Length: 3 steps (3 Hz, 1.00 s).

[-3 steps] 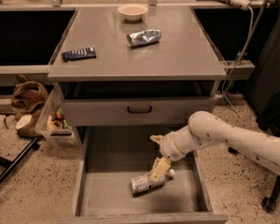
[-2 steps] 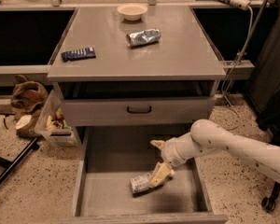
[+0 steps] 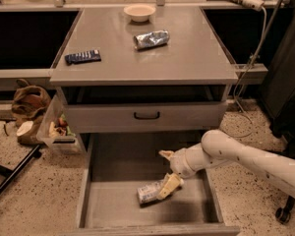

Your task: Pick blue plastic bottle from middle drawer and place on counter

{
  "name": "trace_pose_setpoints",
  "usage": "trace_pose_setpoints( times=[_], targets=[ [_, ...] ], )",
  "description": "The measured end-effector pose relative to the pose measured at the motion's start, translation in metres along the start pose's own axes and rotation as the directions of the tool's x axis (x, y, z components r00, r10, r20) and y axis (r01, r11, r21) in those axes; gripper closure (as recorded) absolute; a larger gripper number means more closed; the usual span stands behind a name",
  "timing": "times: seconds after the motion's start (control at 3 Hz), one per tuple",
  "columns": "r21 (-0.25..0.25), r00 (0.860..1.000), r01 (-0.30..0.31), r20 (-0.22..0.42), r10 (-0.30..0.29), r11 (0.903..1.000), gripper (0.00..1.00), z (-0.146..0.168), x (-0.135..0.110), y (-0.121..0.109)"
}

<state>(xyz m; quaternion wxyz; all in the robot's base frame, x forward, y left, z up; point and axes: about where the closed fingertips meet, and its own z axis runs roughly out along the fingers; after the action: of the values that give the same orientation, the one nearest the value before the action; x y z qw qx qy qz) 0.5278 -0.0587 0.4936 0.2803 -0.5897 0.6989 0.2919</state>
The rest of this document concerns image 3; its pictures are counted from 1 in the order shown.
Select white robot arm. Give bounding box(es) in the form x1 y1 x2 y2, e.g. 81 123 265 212
156 130 295 200

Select dark blue snack bar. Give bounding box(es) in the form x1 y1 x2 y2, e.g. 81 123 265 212
65 49 101 65

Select open grey drawer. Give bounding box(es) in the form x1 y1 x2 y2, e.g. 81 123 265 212
68 131 240 236

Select black metal stand leg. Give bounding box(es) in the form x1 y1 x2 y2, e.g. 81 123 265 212
0 145 41 195

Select brown paper bag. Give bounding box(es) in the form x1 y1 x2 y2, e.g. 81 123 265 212
11 79 51 145

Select grey drawer cabinet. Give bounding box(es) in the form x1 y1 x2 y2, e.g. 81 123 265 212
49 5 239 152

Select white bowl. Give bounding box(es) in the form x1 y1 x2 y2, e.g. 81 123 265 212
124 4 156 23

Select crushed silver can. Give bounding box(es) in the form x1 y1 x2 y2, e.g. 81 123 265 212
133 29 170 50

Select closed grey drawer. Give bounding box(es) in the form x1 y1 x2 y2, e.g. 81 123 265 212
64 101 227 133

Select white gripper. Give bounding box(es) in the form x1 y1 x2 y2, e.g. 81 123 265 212
156 148 196 200

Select grey cable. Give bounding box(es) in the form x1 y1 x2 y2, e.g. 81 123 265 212
219 5 268 140

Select clear plastic bin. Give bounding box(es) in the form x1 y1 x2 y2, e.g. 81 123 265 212
36 95 83 153

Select blue label plastic bottle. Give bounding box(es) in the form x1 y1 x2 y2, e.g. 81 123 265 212
137 180 163 205

